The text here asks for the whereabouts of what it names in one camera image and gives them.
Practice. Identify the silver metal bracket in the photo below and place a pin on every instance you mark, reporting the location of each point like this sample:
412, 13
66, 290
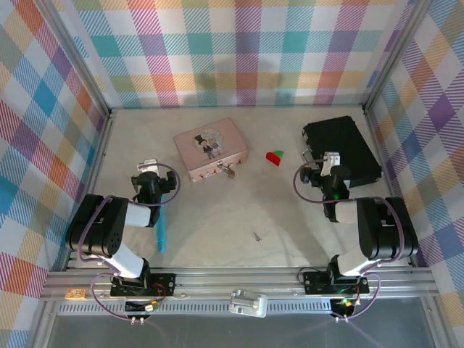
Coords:
247, 303

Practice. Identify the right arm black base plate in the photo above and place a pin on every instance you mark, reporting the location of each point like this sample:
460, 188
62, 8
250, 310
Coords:
315, 282

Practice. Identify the long aluminium frame rail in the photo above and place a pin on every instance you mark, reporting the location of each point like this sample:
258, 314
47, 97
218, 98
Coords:
217, 282

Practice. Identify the aluminium corner post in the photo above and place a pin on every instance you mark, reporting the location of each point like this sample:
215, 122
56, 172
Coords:
395, 54
72, 54

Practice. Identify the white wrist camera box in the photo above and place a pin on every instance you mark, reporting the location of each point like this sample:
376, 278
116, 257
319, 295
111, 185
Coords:
146, 165
332, 159

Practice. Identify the green toy block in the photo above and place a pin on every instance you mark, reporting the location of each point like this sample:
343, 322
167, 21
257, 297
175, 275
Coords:
279, 153

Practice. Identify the pink tin box with picture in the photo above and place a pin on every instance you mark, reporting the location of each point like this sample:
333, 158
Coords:
210, 145

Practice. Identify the small silver key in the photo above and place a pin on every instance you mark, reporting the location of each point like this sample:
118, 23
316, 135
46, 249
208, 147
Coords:
257, 236

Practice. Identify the aluminium side floor rail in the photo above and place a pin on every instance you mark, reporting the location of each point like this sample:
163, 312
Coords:
94, 174
380, 152

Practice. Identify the small brass padlock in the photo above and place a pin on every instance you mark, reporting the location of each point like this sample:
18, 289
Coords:
230, 173

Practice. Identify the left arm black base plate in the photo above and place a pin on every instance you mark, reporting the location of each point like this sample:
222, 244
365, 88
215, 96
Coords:
163, 284

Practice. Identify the turquoise pen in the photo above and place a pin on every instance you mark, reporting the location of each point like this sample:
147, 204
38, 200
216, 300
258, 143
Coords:
161, 228

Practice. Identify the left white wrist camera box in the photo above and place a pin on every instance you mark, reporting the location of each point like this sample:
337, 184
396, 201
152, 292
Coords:
146, 165

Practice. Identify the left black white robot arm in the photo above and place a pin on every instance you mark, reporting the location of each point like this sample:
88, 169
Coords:
108, 224

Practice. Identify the small orange circuit board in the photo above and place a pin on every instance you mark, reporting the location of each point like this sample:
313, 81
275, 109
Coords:
76, 294

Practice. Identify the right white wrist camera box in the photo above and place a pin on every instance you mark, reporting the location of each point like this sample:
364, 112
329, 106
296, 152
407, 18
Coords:
332, 159

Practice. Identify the red toy block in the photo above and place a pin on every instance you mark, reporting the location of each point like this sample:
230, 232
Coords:
273, 158

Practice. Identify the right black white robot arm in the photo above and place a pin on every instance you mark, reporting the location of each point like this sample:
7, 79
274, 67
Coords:
380, 228

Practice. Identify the black hard case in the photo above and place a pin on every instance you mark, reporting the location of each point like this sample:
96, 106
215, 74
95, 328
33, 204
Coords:
348, 145

